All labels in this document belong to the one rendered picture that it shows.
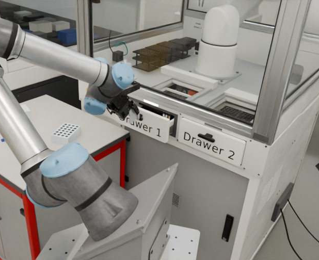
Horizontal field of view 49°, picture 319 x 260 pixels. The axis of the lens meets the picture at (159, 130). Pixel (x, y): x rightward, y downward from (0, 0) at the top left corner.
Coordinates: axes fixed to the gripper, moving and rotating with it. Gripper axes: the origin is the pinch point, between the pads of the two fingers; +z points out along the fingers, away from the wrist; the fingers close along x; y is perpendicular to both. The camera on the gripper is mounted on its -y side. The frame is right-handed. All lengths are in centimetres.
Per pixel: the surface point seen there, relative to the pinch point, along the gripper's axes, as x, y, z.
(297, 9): 52, -38, -35
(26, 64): -80, -4, 2
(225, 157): 39.9, -3.1, 12.1
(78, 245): 24, 53, -18
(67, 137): -21.8, 21.9, -0.9
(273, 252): 61, 2, 110
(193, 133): 24.2, -5.9, 8.0
